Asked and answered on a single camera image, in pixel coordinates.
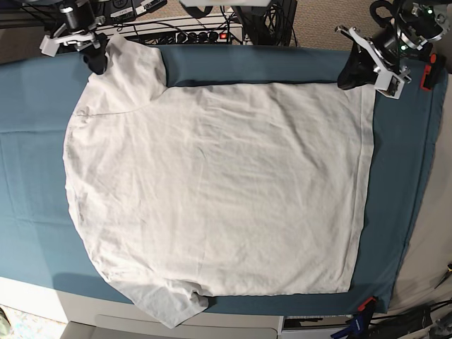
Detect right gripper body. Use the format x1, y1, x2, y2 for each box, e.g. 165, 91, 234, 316
40, 3, 106, 57

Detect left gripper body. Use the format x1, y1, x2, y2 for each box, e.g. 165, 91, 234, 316
335, 20, 412, 97

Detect white T-shirt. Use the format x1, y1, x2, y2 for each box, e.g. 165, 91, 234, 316
63, 35, 375, 320

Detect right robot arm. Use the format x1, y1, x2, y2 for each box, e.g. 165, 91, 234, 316
23, 1, 107, 75

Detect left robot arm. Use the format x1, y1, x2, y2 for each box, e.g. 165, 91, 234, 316
335, 1, 451, 99

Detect orange black clamp top right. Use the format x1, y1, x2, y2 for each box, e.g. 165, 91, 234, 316
420, 53, 446, 91

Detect orange black clamp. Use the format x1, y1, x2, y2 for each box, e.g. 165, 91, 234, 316
420, 53, 446, 91
357, 296, 378, 312

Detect black power strip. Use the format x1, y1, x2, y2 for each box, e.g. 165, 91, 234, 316
148, 30, 243, 45

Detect teal table cloth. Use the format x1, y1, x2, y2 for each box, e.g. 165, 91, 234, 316
1, 45, 448, 316

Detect orange black clamp bottom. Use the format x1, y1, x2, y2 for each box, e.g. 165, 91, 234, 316
357, 296, 378, 312

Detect blue clamp bottom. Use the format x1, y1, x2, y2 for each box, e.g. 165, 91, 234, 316
331, 315, 369, 339

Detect white drawer cabinet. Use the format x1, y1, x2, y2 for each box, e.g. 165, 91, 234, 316
1, 277, 280, 338

